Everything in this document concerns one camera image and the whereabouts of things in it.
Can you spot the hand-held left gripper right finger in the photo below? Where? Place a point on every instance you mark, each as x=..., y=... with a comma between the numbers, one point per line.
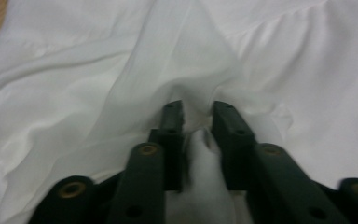
x=233, y=143

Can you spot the white cloth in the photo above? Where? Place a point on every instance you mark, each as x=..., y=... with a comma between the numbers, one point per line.
x=74, y=93

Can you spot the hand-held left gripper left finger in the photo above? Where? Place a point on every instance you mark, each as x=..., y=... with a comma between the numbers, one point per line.
x=171, y=146

